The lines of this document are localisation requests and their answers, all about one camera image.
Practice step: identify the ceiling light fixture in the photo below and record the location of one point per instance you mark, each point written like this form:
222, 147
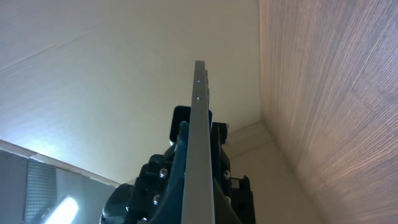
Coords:
63, 213

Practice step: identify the smartphone with teal screen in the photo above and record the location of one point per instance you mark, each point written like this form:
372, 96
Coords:
198, 202

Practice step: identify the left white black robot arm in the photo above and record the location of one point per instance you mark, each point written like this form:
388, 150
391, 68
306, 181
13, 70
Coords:
179, 131

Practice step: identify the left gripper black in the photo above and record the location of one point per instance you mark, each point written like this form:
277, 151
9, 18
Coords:
156, 195

